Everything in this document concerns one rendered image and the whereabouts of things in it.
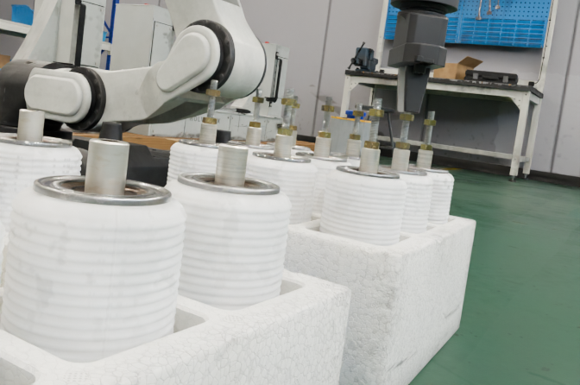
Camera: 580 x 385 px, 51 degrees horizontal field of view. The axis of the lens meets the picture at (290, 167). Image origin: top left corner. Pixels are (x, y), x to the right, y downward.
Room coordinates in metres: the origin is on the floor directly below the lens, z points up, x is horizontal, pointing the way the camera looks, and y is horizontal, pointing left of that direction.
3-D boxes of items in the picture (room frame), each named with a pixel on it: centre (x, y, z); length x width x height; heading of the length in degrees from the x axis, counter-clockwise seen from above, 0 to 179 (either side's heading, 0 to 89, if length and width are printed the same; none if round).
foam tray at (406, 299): (0.87, -0.04, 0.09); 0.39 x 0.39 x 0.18; 62
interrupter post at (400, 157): (0.82, -0.15, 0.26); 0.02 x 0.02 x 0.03
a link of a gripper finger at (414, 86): (0.80, -0.15, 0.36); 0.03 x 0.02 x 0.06; 94
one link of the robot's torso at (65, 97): (1.43, 0.49, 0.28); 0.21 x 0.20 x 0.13; 60
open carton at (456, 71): (5.49, -1.34, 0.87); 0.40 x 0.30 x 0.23; 46
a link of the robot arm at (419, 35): (0.82, -0.15, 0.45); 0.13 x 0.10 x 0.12; 4
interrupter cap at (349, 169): (0.71, -0.09, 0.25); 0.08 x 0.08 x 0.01
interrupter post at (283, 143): (0.77, 0.01, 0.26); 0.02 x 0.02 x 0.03
